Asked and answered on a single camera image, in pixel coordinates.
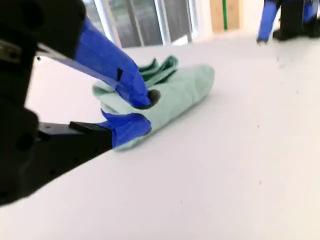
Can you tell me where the green t-shirt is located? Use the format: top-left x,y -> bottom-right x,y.
91,55 -> 216,153

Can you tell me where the wooden board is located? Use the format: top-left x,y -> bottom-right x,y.
209,0 -> 244,34

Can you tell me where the green pole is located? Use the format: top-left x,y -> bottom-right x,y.
222,0 -> 228,32

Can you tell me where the white framed window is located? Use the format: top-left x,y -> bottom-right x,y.
83,0 -> 201,49

